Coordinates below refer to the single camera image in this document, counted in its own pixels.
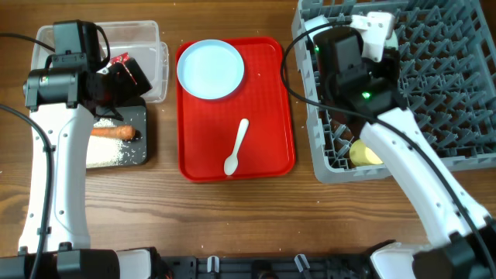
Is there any red snack wrapper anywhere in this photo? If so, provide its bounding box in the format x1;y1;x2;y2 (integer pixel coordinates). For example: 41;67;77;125
109;53;130;65

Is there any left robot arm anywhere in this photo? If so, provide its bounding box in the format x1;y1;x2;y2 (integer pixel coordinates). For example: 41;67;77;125
1;20;173;278

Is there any white rice pile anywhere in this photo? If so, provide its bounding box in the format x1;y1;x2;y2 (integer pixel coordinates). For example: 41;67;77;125
86;136;124;168

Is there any yellow plastic cup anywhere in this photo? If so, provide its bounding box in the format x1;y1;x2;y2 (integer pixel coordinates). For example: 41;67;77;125
350;139;383;167

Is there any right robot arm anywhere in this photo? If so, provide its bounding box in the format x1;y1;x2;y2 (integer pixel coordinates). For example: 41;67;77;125
302;15;495;278

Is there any mint green bowl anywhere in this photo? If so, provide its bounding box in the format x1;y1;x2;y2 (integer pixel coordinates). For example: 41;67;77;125
384;31;399;50

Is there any light blue bowl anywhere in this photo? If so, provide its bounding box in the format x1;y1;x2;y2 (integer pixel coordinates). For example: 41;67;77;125
304;15;330;40

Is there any clear plastic bin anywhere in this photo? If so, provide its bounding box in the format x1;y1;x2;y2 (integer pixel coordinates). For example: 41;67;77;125
23;19;168;109

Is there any grey dishwasher rack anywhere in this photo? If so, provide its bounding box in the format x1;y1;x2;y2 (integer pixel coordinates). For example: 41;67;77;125
291;0;495;183

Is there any orange carrot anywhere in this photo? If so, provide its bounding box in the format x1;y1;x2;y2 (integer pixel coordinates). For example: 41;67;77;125
91;126;136;140

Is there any red plastic tray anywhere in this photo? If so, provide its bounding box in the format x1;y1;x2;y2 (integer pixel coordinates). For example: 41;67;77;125
176;36;295;182

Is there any black waste tray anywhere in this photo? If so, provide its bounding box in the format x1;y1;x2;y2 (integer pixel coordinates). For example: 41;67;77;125
94;98;148;167

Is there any light blue plate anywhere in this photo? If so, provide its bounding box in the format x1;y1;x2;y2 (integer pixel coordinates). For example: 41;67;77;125
177;40;245;100

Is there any white plastic spoon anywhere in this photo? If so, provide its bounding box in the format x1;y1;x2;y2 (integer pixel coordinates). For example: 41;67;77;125
223;119;250;176

